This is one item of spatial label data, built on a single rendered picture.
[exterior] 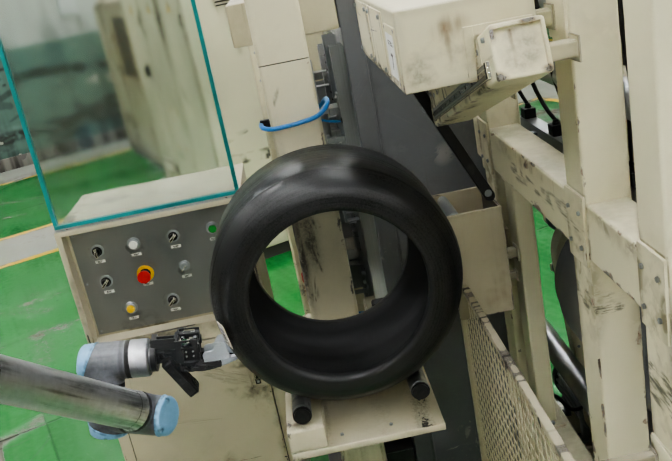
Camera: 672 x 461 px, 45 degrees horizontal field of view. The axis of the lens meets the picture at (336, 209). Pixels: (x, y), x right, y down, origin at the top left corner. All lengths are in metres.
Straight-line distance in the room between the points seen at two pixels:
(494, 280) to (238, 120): 3.24
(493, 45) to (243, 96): 3.92
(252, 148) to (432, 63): 3.86
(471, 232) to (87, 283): 1.17
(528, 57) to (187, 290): 1.48
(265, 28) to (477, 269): 0.82
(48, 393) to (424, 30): 0.97
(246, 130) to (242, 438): 2.86
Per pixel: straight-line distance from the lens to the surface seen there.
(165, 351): 1.97
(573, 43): 1.48
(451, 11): 1.43
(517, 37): 1.37
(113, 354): 1.97
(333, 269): 2.17
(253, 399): 2.63
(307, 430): 1.95
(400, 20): 1.41
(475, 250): 2.14
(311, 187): 1.71
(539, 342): 2.32
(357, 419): 2.05
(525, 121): 2.53
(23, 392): 1.63
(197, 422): 2.68
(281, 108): 2.04
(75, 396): 1.71
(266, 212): 1.72
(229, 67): 5.13
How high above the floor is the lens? 1.91
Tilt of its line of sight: 18 degrees down
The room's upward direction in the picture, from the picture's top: 11 degrees counter-clockwise
